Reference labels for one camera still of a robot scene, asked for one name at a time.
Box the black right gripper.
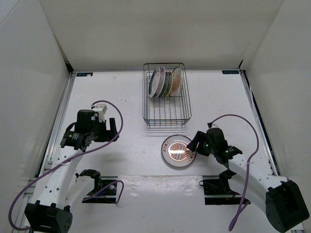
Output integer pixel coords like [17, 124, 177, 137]
[187, 131, 217, 157]

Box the orange sunburst plate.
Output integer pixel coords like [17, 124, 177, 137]
[169, 67, 182, 97]
[161, 134, 196, 169]

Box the teal patterned plate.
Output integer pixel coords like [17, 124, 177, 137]
[160, 71, 169, 97]

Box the white green rimmed plate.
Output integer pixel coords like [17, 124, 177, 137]
[149, 67, 160, 98]

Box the cream floral plate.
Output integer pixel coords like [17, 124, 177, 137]
[165, 71, 173, 97]

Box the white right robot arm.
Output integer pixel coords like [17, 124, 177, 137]
[187, 128, 310, 233]

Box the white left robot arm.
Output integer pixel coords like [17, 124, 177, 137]
[24, 104, 119, 233]

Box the left blue table label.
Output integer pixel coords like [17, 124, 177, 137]
[76, 72, 93, 77]

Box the blue table label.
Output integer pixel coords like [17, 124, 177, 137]
[76, 72, 93, 77]
[222, 70, 240, 75]

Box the right blue table label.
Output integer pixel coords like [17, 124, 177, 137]
[222, 70, 240, 75]

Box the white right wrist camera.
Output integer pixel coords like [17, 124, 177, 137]
[207, 122, 219, 129]

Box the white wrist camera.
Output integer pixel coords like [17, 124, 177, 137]
[91, 104, 107, 122]
[207, 122, 219, 129]

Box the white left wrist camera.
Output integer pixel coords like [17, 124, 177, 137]
[91, 104, 107, 122]

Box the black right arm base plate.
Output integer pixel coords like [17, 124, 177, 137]
[198, 176, 242, 205]

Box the metal wire dish rack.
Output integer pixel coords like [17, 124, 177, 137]
[142, 62, 192, 127]

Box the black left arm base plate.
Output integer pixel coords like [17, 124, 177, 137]
[82, 179, 124, 204]

